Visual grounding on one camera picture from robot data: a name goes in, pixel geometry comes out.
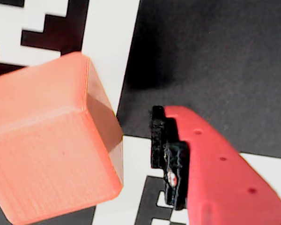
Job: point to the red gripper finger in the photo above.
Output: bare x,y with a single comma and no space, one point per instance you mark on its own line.
224,182

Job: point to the orange cube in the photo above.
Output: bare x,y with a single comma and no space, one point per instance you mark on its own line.
49,145

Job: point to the black white marker checkerboard mat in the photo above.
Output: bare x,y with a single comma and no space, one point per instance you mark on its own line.
201,58

